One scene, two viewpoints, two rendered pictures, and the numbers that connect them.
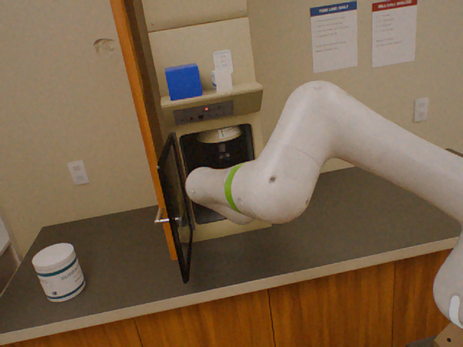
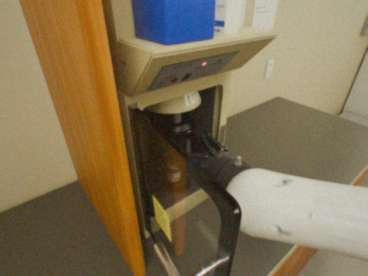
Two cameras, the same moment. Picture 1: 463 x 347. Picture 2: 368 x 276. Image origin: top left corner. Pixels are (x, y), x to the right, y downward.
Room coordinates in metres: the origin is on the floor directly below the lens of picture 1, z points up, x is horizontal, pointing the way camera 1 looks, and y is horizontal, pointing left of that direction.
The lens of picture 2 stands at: (0.86, 0.31, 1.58)
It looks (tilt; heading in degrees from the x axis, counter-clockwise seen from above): 32 degrees down; 326
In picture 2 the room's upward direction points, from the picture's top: straight up
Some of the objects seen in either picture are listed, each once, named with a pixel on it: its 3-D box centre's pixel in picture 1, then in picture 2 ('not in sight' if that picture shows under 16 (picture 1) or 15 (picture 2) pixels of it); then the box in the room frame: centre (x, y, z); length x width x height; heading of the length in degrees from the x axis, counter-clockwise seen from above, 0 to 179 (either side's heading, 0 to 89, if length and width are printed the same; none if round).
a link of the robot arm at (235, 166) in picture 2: not in sight; (236, 177); (1.13, -0.02, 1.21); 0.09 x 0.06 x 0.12; 95
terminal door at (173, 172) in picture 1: (177, 205); (172, 226); (1.11, 0.17, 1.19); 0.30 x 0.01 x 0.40; 178
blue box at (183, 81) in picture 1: (183, 81); (173, 8); (1.22, 0.08, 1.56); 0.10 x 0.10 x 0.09; 5
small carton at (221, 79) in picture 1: (221, 79); (222, 16); (1.23, -0.03, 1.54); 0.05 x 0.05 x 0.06; 13
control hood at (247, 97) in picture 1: (213, 107); (205, 60); (1.23, 0.01, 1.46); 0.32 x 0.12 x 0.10; 95
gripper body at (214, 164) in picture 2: not in sight; (214, 163); (1.20, -0.02, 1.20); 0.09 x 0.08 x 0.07; 5
